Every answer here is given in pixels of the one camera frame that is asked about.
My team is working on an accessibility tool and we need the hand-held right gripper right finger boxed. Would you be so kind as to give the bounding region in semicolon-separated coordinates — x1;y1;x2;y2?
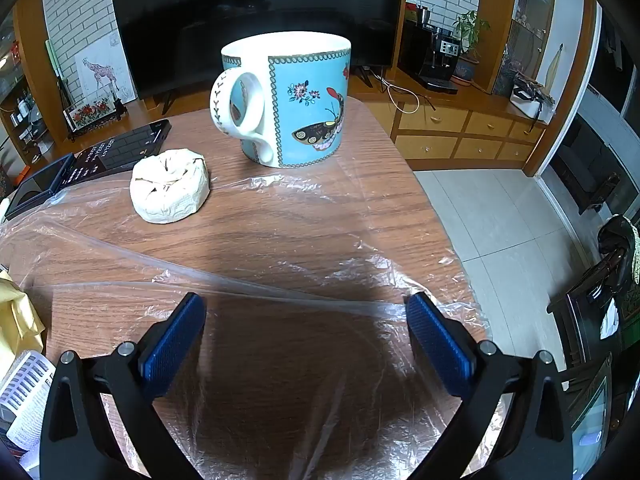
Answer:
404;291;576;480

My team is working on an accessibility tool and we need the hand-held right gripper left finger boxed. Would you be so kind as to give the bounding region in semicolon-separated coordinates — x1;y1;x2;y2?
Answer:
39;291;211;480

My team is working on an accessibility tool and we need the large purple ribbed tray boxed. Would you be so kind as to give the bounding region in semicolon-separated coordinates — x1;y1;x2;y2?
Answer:
0;350;56;453

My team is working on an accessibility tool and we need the clear plastic table sheet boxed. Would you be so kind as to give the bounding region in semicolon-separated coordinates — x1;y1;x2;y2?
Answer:
0;152;493;480

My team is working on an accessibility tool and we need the dark wooden chair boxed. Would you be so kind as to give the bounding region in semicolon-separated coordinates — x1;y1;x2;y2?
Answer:
547;215;640;366

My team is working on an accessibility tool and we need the yellow cloth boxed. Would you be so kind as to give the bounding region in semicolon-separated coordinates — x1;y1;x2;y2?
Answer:
0;265;46;361

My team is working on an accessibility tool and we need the glass display table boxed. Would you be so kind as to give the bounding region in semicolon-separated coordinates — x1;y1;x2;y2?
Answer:
565;355;632;477

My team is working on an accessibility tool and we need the black remote control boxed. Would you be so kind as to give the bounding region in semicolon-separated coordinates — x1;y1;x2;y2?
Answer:
72;119;171;178

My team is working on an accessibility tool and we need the wooden drawer cabinet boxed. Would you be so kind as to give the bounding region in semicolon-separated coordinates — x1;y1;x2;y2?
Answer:
390;67;551;163

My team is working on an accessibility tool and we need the blue butterfly mug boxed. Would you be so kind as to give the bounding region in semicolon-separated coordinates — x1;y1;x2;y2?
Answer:
209;31;352;169

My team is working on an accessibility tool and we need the giraffe drawing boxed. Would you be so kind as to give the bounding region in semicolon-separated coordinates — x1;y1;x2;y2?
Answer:
75;30;136;106

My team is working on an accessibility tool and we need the wooden display shelf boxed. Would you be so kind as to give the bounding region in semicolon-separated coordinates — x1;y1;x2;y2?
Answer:
0;10;53;171

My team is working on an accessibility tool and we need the black coffee machine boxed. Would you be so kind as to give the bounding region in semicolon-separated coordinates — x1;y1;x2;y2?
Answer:
400;22;461;93

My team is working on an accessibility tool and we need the pale green plastic stick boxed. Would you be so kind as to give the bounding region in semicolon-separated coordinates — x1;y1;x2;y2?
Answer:
45;40;64;82

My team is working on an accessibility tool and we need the green potted plant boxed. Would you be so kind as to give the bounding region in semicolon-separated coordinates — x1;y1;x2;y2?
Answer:
452;10;492;81

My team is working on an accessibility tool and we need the black curved television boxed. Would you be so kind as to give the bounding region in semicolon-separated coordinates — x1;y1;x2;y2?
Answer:
108;0;407;116

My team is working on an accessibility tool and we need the wooden glass-door cabinet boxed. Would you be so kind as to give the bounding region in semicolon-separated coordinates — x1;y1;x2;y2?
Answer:
492;0;557;101

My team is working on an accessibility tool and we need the red flower picture frame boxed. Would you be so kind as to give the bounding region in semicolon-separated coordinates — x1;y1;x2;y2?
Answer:
62;92;126;137

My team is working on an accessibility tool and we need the white cable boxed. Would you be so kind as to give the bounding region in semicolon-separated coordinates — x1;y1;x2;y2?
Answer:
379;76;421;114

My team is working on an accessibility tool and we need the white bag with black strap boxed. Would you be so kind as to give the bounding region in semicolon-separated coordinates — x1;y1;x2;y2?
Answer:
511;74;557;122

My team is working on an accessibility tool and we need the feather wall decoration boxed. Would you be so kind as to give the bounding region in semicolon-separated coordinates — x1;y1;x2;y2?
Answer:
547;42;566;91

